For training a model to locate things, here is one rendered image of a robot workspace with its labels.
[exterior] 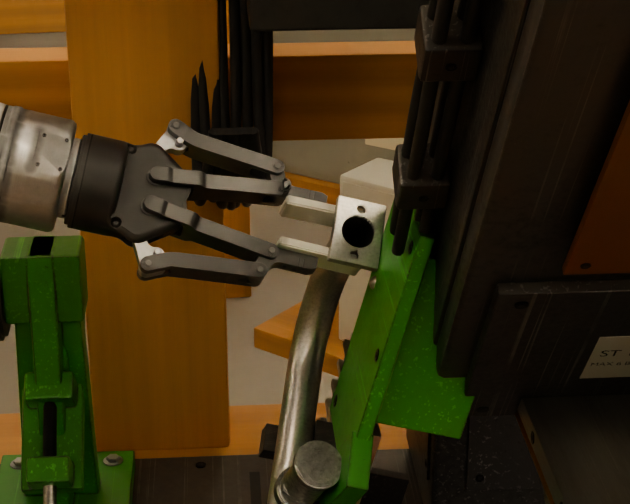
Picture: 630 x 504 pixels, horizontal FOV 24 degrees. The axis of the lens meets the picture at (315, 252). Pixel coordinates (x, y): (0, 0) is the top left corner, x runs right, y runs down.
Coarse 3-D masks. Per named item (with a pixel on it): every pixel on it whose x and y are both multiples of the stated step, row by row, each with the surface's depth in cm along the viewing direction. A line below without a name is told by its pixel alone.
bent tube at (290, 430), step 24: (336, 216) 114; (360, 216) 115; (384, 216) 115; (336, 240) 114; (360, 240) 118; (360, 264) 113; (312, 288) 123; (336, 288) 122; (312, 312) 123; (312, 336) 124; (288, 360) 125; (312, 360) 124; (288, 384) 123; (312, 384) 123; (288, 408) 122; (312, 408) 122; (288, 432) 121; (312, 432) 122; (288, 456) 120
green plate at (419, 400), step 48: (384, 240) 114; (432, 240) 103; (384, 288) 110; (432, 288) 106; (384, 336) 107; (432, 336) 107; (384, 384) 107; (432, 384) 109; (336, 432) 116; (432, 432) 110
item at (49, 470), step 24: (24, 384) 129; (72, 384) 129; (24, 408) 132; (48, 408) 129; (72, 408) 132; (24, 432) 131; (48, 432) 129; (72, 432) 131; (24, 456) 130; (48, 456) 128; (72, 456) 130; (24, 480) 129; (48, 480) 127; (72, 480) 129
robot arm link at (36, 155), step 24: (24, 120) 109; (48, 120) 110; (72, 120) 112; (0, 144) 108; (24, 144) 108; (48, 144) 109; (72, 144) 111; (0, 168) 108; (24, 168) 108; (48, 168) 108; (72, 168) 110; (0, 192) 108; (24, 192) 108; (48, 192) 108; (0, 216) 110; (24, 216) 110; (48, 216) 110
